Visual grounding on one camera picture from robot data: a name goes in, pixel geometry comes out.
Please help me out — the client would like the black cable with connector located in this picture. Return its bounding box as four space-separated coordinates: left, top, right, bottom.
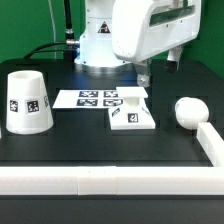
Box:
23 38 81 61

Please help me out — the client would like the white front fence bar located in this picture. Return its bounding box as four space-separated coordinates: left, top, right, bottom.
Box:
0 167 224 196

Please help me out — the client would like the white lamp shade cone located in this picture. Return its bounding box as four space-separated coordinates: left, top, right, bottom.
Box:
6 70 53 135

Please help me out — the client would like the white lamp bulb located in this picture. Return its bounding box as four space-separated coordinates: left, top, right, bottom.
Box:
175 97 209 130

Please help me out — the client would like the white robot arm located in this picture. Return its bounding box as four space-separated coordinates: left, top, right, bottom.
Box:
75 0 201 87

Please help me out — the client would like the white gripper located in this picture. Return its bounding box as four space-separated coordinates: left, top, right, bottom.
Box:
112 0 201 88

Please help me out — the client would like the white right fence bar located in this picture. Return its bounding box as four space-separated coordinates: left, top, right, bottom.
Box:
196 122 224 168

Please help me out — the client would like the white lamp base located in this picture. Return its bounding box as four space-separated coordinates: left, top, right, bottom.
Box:
108 87 156 130

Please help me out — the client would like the black upright cable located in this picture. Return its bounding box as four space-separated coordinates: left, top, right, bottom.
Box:
63 0 75 41

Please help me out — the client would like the white fence bar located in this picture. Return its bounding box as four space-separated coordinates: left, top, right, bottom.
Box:
196 122 224 168
0 167 224 196

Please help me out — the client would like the white marker sheet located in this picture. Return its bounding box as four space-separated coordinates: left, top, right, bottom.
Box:
53 90 123 109

